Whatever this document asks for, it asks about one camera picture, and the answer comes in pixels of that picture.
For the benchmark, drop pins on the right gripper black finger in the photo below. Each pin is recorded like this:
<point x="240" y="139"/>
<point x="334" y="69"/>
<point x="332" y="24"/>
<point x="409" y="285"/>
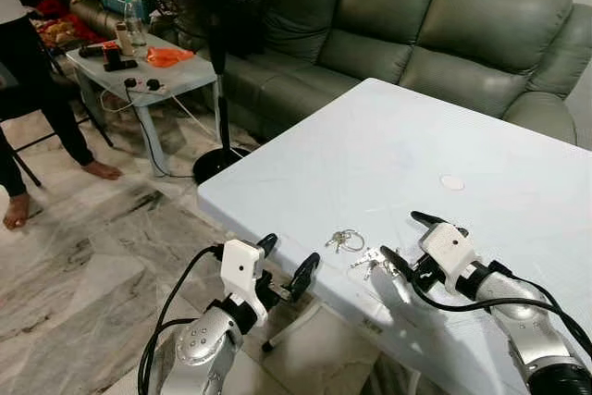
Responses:
<point x="430" y="220"/>
<point x="396" y="263"/>

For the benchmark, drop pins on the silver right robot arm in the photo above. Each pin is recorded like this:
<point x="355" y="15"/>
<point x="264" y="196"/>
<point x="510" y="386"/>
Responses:
<point x="527" y="330"/>

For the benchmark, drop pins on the round white table cap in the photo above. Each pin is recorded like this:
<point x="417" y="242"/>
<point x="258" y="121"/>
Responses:
<point x="452" y="182"/>

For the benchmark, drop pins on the white plastic table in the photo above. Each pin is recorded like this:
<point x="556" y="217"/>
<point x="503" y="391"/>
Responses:
<point x="388" y="154"/>

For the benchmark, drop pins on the small white side table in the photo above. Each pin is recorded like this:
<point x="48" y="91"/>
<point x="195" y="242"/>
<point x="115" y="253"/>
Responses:
<point x="180" y="76"/>

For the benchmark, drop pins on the green leather sofa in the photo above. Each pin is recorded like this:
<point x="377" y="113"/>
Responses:
<point x="462" y="25"/>

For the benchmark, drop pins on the black standing fan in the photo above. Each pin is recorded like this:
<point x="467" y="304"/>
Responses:
<point x="218" y="53"/>

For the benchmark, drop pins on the white power strip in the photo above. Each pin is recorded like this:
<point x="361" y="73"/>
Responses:
<point x="148" y="87"/>

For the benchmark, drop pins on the orange plastic item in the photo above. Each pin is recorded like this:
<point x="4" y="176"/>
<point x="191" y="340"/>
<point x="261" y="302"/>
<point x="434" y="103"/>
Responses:
<point x="166" y="58"/>

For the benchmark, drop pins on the flat black device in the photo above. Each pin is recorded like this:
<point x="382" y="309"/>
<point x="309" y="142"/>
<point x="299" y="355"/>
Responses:
<point x="120" y="66"/>

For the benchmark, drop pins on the clear plastic bottle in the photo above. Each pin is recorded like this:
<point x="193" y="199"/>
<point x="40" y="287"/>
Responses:
<point x="136" y="30"/>

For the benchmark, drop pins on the black and red tool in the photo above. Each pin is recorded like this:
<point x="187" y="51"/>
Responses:
<point x="92" y="49"/>

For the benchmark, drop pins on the red patterned cloth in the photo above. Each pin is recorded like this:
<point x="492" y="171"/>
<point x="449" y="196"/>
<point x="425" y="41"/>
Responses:
<point x="65" y="30"/>

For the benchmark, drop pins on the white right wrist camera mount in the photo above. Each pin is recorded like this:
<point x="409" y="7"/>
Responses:
<point x="449" y="249"/>

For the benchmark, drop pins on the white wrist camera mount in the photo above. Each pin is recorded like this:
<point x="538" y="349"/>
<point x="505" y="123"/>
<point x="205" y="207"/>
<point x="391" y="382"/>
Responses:
<point x="242" y="267"/>
<point x="449" y="249"/>

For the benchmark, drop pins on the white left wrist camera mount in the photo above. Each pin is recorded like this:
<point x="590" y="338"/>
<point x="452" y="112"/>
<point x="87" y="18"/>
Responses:
<point x="242" y="267"/>

